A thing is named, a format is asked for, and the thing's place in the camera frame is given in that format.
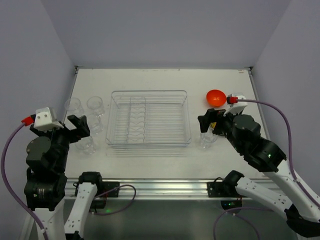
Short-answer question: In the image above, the brown patterned plate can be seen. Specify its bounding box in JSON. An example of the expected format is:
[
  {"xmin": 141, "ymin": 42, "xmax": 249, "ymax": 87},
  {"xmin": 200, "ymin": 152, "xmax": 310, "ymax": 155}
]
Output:
[{"xmin": 210, "ymin": 122, "xmax": 217, "ymax": 130}]

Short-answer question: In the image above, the clear glass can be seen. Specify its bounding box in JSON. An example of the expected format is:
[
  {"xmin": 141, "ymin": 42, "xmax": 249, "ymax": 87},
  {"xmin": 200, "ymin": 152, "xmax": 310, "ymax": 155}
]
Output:
[
  {"xmin": 75, "ymin": 136, "xmax": 97, "ymax": 155},
  {"xmin": 86, "ymin": 113, "xmax": 104, "ymax": 136},
  {"xmin": 200, "ymin": 131, "xmax": 218, "ymax": 149},
  {"xmin": 64, "ymin": 97, "xmax": 85, "ymax": 118},
  {"xmin": 86, "ymin": 96, "xmax": 105, "ymax": 116}
]

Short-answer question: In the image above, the orange plastic bowl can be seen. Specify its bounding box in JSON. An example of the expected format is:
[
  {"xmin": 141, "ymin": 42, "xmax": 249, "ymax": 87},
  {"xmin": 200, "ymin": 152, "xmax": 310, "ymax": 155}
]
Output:
[{"xmin": 206, "ymin": 89, "xmax": 227, "ymax": 108}]

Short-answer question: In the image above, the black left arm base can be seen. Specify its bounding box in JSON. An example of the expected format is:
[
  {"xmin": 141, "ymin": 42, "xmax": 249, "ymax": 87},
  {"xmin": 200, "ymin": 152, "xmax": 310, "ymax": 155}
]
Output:
[{"xmin": 89, "ymin": 181, "xmax": 120, "ymax": 213}]

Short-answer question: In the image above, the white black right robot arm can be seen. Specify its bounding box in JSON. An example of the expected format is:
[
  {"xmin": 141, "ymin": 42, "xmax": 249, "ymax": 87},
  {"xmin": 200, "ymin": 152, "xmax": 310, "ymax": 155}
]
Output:
[{"xmin": 197, "ymin": 108, "xmax": 320, "ymax": 238}]

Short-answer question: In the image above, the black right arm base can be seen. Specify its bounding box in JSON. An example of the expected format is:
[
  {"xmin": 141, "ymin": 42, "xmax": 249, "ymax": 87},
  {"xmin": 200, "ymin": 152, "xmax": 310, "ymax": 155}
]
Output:
[{"xmin": 206, "ymin": 177, "xmax": 243, "ymax": 210}]

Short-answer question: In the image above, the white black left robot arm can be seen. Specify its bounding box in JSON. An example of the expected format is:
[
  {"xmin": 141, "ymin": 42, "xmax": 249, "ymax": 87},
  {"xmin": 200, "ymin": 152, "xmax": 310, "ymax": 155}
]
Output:
[{"xmin": 24, "ymin": 115, "xmax": 103, "ymax": 240}]

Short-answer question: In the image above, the clear plastic dish tray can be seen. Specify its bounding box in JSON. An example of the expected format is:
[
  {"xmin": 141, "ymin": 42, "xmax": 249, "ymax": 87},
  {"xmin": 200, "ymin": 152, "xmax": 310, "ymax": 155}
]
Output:
[{"xmin": 105, "ymin": 90, "xmax": 192, "ymax": 148}]

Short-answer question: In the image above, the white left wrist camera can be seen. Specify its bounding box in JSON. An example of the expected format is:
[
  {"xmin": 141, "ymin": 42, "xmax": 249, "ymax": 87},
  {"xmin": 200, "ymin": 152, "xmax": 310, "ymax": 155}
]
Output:
[{"xmin": 33, "ymin": 107, "xmax": 64, "ymax": 132}]

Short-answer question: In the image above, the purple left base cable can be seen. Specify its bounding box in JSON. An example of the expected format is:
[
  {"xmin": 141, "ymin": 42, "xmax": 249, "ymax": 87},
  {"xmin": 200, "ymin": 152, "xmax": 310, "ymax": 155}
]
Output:
[{"xmin": 91, "ymin": 184, "xmax": 137, "ymax": 217}]

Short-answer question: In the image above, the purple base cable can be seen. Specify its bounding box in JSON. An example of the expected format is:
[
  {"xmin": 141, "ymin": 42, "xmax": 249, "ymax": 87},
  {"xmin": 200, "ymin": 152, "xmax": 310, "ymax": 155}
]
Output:
[
  {"xmin": 212, "ymin": 207, "xmax": 275, "ymax": 240},
  {"xmin": 91, "ymin": 184, "xmax": 137, "ymax": 217}
]

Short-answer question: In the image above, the aluminium mounting rail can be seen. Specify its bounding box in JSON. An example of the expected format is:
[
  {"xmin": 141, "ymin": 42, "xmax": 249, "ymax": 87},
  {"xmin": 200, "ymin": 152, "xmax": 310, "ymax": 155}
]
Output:
[{"xmin": 64, "ymin": 178, "xmax": 284, "ymax": 200}]

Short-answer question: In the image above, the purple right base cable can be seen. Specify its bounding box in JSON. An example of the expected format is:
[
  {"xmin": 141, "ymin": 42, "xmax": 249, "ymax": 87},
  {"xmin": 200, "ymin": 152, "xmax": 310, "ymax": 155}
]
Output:
[{"xmin": 212, "ymin": 207, "xmax": 275, "ymax": 240}]

